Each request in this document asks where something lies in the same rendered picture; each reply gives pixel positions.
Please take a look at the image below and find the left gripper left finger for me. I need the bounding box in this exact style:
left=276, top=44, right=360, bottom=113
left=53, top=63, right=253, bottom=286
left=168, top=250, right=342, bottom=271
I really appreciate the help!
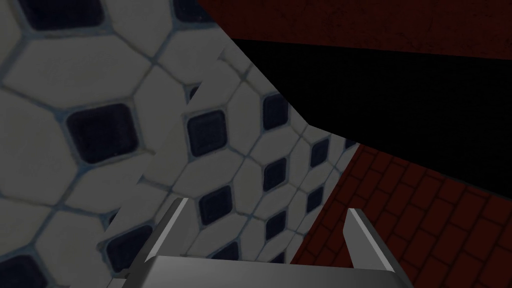
left=135, top=197, right=189, bottom=268

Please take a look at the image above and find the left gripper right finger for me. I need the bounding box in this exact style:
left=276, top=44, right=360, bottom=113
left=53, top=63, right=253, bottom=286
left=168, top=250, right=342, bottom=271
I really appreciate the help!
left=343, top=207, right=396, bottom=274

